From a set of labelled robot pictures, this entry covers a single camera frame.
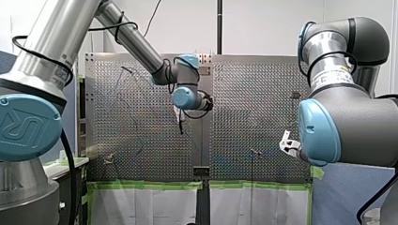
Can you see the connector holder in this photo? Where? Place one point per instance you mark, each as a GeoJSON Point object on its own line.
{"type": "Point", "coordinates": [205, 70]}

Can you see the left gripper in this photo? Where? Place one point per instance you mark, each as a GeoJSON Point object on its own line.
{"type": "Point", "coordinates": [207, 101]}

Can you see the black pole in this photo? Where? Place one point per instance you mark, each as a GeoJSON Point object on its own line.
{"type": "Point", "coordinates": [219, 25]}

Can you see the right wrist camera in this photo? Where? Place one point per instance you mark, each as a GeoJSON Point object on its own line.
{"type": "Point", "coordinates": [289, 145]}

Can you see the grey board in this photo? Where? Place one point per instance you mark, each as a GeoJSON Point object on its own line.
{"type": "Point", "coordinates": [338, 193]}

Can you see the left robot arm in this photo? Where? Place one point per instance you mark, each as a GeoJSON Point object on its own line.
{"type": "Point", "coordinates": [56, 37]}

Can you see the side cabinet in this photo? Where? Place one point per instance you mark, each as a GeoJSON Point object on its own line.
{"type": "Point", "coordinates": [51, 170]}

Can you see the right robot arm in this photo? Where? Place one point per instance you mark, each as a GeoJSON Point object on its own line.
{"type": "Point", "coordinates": [359, 125]}

